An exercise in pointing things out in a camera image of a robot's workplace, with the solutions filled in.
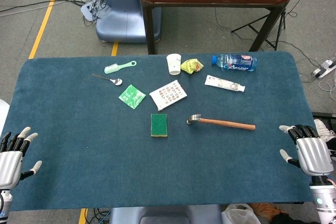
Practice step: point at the white power strip with switches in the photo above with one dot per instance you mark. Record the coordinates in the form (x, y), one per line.
(324, 68)

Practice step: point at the grey blue robot chassis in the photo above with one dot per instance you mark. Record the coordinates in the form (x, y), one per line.
(165, 214)

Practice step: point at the white paper cup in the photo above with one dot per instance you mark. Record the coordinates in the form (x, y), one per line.
(174, 64)

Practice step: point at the yellow crumpled wrapper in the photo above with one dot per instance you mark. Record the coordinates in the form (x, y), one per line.
(191, 66)

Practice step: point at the orange cloth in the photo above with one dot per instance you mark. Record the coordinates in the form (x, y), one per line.
(267, 209)

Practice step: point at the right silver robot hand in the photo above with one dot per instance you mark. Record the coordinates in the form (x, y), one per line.
(313, 153)

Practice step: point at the white toothpaste tube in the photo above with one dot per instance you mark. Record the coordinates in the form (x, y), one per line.
(223, 83)

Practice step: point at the white box with printed pictures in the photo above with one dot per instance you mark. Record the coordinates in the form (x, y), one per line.
(168, 95)

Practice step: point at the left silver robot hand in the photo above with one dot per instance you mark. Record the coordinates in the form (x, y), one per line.
(9, 166)

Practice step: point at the metal spoon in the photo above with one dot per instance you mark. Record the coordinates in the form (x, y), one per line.
(116, 81)

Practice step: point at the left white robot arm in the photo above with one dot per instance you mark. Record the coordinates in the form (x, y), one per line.
(5, 203)

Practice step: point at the green sachet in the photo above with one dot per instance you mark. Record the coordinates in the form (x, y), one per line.
(132, 96)

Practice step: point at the green yellow sponge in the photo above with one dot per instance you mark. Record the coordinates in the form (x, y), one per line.
(159, 125)

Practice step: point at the black tripod stand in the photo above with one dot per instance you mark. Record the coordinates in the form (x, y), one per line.
(283, 20)

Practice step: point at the blue label water bottle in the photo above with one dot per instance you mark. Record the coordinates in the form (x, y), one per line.
(236, 62)

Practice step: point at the white power strip with plugs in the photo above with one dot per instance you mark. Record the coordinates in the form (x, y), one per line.
(88, 10)

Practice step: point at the white sneaker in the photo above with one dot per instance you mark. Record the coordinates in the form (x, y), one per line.
(324, 129)

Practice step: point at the white plastic bag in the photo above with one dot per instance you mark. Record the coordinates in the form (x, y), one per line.
(239, 214)

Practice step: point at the light green brush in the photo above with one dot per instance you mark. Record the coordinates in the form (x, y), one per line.
(111, 68)

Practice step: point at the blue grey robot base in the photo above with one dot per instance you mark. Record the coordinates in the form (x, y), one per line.
(118, 11)

